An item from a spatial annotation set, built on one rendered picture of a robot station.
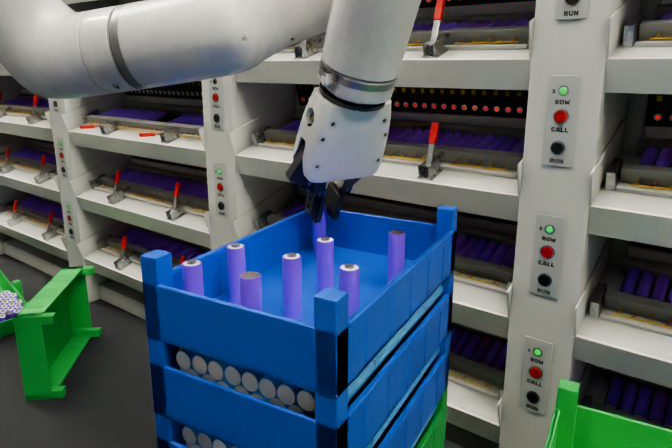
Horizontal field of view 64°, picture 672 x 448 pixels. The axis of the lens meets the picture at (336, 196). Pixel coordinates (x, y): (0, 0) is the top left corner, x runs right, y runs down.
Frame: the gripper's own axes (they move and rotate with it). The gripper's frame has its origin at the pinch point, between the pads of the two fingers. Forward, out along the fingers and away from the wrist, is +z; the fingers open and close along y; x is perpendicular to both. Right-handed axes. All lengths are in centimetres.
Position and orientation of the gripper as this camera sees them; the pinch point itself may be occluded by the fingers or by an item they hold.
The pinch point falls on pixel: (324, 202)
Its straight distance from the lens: 67.6
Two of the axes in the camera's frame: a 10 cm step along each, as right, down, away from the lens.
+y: 8.6, -1.3, 5.0
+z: -2.2, 7.9, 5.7
